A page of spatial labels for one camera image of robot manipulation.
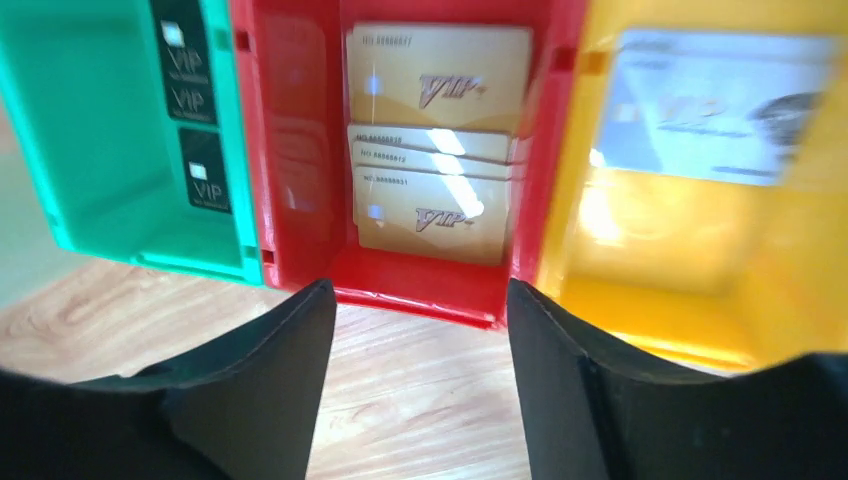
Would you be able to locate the yellow plastic bin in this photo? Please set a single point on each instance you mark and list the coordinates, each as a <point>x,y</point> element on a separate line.
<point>727,276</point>

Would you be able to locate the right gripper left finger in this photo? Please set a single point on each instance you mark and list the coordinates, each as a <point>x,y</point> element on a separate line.
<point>240,406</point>

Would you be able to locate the silver card in yellow bin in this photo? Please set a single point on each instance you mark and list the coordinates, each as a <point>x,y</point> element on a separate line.
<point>710,105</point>

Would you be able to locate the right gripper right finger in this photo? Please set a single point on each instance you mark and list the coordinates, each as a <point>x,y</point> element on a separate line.
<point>596,407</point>

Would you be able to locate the black card in green bin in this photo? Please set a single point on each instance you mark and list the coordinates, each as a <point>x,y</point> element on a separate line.
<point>180,33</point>

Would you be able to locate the yellow credit card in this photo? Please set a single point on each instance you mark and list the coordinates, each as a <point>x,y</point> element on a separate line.
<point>395,157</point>
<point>478,145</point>

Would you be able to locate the gold card in red bin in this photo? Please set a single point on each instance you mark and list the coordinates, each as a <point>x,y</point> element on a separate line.
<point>457,77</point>

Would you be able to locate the red plastic bin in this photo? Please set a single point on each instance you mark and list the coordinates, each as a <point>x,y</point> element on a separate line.
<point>292,68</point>

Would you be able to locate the green plastic bin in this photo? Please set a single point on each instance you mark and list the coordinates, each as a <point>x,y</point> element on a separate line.
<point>82,84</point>

